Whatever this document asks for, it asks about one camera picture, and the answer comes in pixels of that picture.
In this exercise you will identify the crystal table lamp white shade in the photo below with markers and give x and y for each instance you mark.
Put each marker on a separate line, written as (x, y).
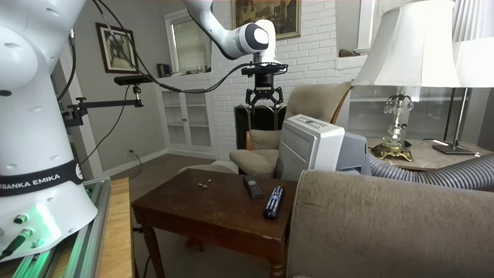
(412, 47)

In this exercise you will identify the gold framed painting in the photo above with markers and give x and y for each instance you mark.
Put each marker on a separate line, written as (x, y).
(279, 17)

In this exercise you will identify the black fireplace screen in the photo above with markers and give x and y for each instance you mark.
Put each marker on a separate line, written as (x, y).
(268, 121)

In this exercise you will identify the black camera on boom stand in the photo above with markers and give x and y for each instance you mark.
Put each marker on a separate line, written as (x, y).
(134, 79)

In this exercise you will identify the black remote with coloured buttons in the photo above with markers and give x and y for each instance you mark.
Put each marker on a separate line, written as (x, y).
(274, 201)

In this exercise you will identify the thin pole lamp white shade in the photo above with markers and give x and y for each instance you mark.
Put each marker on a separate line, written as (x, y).
(476, 64)

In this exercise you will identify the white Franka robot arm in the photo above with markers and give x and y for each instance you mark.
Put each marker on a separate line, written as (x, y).
(32, 102)

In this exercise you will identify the white window blinds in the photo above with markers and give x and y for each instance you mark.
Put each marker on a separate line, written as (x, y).
(473, 17)

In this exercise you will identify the small black shelf box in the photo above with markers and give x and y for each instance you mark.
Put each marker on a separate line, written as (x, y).
(165, 70)

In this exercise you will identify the small metal object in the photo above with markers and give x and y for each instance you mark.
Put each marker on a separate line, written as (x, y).
(205, 183)

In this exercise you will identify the beige armchair with wooden arms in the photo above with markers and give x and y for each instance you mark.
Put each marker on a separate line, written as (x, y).
(319, 101)

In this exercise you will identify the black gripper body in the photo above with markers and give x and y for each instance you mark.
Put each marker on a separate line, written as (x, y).
(265, 81)

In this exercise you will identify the dark brown wooden table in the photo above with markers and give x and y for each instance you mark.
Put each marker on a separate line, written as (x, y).
(206, 206)

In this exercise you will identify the white framed window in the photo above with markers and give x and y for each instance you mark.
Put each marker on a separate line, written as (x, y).
(188, 44)

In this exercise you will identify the beige fabric sofa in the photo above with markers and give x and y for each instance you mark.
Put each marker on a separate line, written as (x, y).
(387, 232)

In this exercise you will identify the stone top side table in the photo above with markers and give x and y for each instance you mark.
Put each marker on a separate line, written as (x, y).
(438, 156)

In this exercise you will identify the aluminium extrusion rail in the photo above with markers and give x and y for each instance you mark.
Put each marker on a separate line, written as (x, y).
(78, 248)

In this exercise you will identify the small dark mantel ornament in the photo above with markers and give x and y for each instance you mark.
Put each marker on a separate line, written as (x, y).
(350, 53)

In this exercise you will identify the white glass door cabinet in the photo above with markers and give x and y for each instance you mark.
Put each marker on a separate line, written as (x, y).
(186, 118)

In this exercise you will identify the dark grey remote control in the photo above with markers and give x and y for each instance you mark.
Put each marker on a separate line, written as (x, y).
(253, 187)

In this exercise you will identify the white portable air conditioner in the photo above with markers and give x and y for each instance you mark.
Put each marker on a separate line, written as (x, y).
(310, 144)

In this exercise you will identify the wooden workbench with black legs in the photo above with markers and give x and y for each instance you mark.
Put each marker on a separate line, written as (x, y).
(117, 232)

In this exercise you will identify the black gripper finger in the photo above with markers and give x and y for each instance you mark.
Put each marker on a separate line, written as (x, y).
(253, 101)
(277, 101)

